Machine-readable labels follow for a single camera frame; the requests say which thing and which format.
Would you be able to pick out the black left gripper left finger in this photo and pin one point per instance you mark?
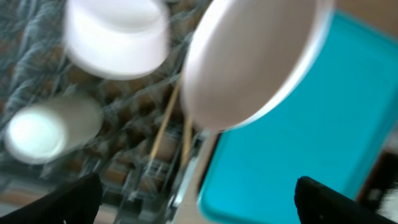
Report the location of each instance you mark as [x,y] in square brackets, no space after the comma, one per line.
[75,203]

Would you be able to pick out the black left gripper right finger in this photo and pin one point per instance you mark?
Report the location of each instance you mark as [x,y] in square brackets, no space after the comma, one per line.
[319,204]

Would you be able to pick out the white small cup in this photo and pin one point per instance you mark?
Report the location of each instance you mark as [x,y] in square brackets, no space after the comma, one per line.
[45,131]

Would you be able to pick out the wooden chopstick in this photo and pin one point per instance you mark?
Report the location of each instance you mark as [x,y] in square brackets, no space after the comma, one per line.
[166,118]
[187,137]

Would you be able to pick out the large white round plate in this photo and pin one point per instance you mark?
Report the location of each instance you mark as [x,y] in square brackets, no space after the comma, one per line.
[248,56]

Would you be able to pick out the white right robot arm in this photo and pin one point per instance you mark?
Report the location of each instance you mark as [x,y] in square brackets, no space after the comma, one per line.
[380,189]

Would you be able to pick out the grey plastic dishwasher rack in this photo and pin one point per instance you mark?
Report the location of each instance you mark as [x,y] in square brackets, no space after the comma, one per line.
[141,160]

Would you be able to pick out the teal plastic serving tray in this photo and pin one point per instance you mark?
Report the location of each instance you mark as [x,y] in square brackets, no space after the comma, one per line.
[330,128]

